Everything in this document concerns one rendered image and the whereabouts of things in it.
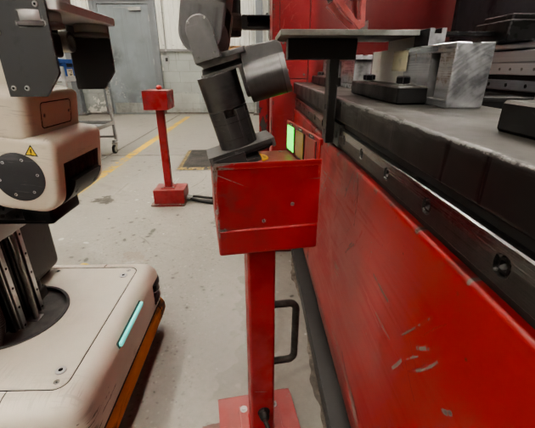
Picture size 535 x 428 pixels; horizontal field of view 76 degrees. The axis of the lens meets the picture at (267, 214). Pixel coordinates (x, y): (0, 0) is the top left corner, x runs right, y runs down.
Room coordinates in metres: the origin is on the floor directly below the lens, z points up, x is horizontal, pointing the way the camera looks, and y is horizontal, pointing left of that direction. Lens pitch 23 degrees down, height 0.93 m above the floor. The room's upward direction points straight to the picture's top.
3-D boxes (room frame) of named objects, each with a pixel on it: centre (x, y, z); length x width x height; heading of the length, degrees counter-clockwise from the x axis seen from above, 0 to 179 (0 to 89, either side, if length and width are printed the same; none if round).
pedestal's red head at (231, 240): (0.58, 0.02, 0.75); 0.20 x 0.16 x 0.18; 11
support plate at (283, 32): (0.81, -0.15, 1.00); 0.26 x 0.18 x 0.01; 92
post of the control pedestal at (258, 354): (0.58, 0.02, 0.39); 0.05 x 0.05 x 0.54; 11
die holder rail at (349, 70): (1.36, -0.28, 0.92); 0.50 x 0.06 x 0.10; 2
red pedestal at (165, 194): (2.43, 0.73, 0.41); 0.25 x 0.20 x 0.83; 92
